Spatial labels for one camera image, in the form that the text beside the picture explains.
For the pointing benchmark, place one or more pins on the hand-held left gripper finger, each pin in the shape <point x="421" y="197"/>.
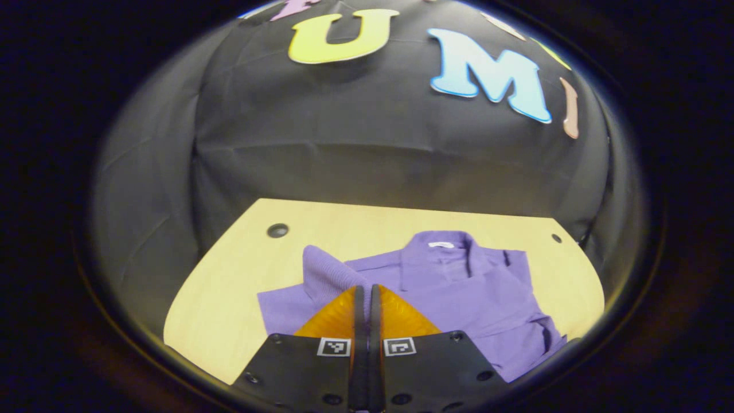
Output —
<point x="360" y="321"/>
<point x="374" y="321"/>

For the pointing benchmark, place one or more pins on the purple collared shirt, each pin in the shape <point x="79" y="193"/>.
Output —
<point x="459" y="287"/>

